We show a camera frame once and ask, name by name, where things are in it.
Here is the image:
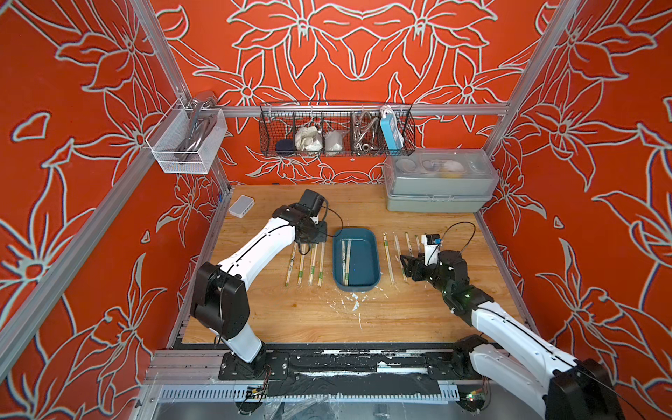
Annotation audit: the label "metal ring in basket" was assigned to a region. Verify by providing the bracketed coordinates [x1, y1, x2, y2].
[352, 109, 380, 154]

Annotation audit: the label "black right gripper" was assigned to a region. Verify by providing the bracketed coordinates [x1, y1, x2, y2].
[398, 252, 453, 299]

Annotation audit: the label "grey lidded plastic container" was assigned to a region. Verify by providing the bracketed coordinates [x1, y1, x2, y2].
[383, 149, 500, 214]

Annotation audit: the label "metal tongs in bin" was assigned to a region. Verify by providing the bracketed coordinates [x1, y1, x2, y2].
[175, 96, 217, 162]

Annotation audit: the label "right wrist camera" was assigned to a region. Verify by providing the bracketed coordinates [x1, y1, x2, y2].
[422, 234, 442, 266]

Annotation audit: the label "white network switch box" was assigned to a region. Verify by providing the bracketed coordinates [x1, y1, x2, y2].
[229, 195, 255, 218]

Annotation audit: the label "teal plastic storage box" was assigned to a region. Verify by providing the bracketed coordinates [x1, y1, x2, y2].
[332, 227, 382, 292]

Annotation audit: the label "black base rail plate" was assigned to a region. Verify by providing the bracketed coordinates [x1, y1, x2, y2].
[218, 342, 484, 397]

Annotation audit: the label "black wire wall basket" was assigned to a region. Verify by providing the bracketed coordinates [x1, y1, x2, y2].
[258, 101, 416, 158]

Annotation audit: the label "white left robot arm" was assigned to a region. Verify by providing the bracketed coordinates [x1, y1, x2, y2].
[190, 189, 328, 368]

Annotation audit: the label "clear plastic wall bin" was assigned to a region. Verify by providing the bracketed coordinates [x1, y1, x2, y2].
[147, 104, 229, 174]

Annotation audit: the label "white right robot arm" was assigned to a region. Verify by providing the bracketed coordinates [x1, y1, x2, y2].
[400, 250, 625, 419]

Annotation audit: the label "white crumpled bag in basket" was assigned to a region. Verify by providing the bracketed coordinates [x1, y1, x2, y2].
[294, 125, 324, 154]

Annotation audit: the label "light blue box in basket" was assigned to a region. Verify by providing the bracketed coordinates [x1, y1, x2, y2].
[379, 105, 404, 151]

